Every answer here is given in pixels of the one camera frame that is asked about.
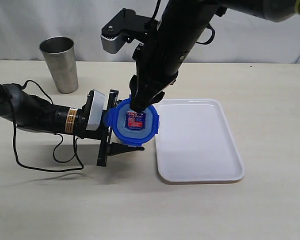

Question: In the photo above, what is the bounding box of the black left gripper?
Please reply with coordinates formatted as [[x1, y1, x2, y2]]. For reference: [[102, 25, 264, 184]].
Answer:
[[74, 89, 145, 167]]

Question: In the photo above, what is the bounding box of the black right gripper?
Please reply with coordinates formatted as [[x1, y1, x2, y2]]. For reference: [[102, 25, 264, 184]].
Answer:
[[129, 22, 190, 111]]

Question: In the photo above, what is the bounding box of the blue container lid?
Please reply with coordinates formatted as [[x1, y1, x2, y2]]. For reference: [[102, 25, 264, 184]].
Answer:
[[103, 98, 160, 147]]

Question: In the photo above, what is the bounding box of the stainless steel cup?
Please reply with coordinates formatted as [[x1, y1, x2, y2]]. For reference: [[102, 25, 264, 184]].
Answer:
[[39, 36, 79, 94]]

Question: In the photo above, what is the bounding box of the clear plastic container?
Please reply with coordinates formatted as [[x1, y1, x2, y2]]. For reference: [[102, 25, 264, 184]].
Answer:
[[111, 135, 123, 144]]

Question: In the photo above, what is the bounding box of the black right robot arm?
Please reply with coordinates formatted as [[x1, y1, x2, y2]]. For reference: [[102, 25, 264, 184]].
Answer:
[[129, 0, 300, 112]]

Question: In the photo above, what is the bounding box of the white plastic tray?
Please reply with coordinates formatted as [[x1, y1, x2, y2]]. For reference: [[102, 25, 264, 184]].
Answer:
[[155, 98, 246, 184]]

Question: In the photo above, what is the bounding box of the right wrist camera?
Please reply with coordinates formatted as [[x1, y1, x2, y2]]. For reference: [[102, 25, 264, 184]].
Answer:
[[100, 8, 151, 54]]

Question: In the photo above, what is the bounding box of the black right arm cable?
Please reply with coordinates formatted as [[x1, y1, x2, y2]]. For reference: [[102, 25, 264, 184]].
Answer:
[[151, 0, 228, 46]]

